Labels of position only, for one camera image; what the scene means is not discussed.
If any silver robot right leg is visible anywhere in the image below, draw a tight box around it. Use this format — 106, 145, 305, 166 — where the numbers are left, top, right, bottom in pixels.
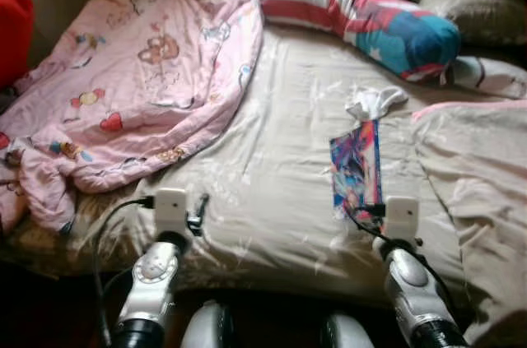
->
323, 311, 375, 348

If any white sock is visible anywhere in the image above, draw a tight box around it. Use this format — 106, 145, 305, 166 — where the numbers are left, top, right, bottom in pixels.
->
344, 85, 410, 124

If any bed with beige sheet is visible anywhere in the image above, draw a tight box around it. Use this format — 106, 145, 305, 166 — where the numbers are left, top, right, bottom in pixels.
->
0, 0, 527, 320

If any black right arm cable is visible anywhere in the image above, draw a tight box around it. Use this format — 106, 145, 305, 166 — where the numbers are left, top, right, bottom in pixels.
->
342, 200, 454, 308

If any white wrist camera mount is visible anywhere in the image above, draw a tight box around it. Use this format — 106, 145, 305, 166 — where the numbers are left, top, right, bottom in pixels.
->
385, 196, 421, 244
154, 188, 192, 238

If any pink cartoon print blanket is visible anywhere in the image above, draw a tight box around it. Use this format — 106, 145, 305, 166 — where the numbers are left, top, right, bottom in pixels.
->
0, 0, 266, 234

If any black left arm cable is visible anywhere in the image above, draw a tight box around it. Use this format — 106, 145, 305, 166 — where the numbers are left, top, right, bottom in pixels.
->
92, 195, 157, 347

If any striped pink blue bolster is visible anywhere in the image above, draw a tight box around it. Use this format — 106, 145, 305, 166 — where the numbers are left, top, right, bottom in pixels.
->
259, 0, 462, 81

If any red folded cushion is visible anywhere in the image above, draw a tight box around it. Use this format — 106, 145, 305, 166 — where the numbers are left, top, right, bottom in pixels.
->
0, 0, 35, 90

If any large pale pink pillow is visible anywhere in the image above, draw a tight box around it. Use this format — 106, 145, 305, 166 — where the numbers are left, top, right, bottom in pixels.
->
410, 97, 527, 347

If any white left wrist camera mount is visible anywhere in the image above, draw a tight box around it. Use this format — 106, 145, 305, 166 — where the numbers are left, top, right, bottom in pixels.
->
154, 188, 192, 238

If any colourful comic book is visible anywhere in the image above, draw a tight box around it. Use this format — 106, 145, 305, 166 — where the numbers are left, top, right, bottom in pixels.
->
329, 118, 385, 224

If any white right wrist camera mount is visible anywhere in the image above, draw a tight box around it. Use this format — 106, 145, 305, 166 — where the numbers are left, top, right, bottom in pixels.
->
385, 196, 421, 244

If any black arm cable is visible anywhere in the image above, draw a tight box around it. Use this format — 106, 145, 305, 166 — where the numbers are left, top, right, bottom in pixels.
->
92, 195, 157, 347
342, 200, 454, 308

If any small white pouch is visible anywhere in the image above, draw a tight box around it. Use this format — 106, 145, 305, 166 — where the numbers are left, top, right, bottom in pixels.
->
445, 53, 527, 100

